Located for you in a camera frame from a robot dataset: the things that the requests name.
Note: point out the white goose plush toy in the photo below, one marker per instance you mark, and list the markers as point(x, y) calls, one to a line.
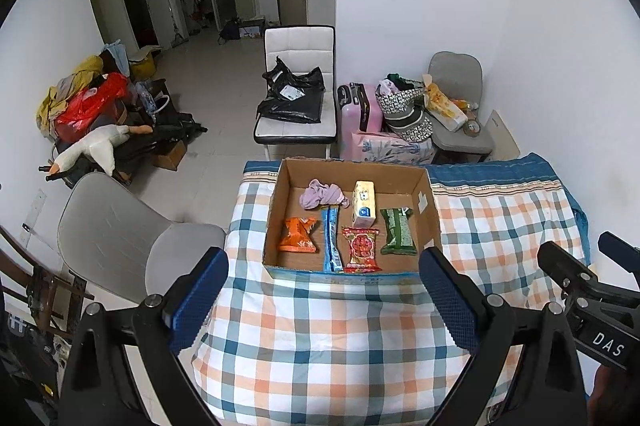
point(102, 145)

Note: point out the black backpack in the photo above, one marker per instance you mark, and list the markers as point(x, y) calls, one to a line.
point(230, 30)

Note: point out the small brown cardboard box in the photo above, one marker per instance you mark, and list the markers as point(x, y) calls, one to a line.
point(170, 155)

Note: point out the yellow box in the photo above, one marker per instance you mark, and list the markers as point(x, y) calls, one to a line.
point(142, 68)

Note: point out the green snack packet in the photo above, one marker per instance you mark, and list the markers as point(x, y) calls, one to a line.
point(397, 231)

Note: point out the black equipment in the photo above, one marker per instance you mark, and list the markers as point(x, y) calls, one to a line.
point(25, 356)

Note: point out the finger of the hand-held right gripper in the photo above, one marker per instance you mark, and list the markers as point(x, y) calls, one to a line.
point(622, 253)
point(570, 273)

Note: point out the yellow white carton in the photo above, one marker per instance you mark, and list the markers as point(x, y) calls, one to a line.
point(363, 206)

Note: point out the dark wooden chair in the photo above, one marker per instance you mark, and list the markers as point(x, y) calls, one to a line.
point(55, 291)

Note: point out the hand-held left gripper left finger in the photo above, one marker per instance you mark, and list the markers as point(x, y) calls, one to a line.
point(197, 301)

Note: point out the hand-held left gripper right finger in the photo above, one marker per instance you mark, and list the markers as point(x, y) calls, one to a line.
point(447, 301)

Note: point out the plaid blanket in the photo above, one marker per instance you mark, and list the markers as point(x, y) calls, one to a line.
point(325, 341)

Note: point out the pink suitcase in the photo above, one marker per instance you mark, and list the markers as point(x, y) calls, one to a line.
point(367, 110)

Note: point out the grey upholstered chair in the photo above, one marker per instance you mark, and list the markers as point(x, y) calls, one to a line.
point(455, 68)

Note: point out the light grey shell chair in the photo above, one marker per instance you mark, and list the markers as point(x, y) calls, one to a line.
point(110, 226)

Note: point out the yellow cloth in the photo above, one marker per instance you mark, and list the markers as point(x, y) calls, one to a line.
point(90, 65)

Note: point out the white padded chair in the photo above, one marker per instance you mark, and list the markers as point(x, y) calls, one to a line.
point(300, 43)

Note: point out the purple cloth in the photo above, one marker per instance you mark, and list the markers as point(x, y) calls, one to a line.
point(322, 193)

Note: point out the red snack packet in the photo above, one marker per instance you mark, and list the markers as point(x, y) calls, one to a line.
point(361, 251)

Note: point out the white plastic strip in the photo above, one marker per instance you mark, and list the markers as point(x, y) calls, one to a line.
point(32, 211)

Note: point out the black folded stroller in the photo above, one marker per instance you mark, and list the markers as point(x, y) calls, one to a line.
point(170, 130)

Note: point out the beige flat board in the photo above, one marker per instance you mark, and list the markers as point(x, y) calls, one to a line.
point(505, 135)

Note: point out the long blue snack packet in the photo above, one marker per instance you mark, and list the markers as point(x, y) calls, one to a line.
point(331, 241)

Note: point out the striped grey bag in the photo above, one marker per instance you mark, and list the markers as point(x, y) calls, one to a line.
point(412, 125)

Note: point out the black plastic bag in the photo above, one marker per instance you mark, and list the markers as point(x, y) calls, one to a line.
point(290, 108)

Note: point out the tape roll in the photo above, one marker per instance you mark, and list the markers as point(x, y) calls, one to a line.
point(473, 128)

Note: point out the pink floral pillow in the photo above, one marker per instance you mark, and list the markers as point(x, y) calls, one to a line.
point(385, 148)

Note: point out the white cabinet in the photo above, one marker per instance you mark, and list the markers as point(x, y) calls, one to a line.
point(320, 3)

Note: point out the patterned tote bag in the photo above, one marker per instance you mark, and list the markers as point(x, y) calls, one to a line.
point(400, 103)

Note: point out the white and yellow paper package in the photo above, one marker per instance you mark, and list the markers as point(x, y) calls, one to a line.
point(447, 108)

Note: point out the light blue cloth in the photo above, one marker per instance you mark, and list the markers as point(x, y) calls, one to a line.
point(117, 53)

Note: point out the orange snack packet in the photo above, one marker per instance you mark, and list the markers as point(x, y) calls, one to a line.
point(297, 236)

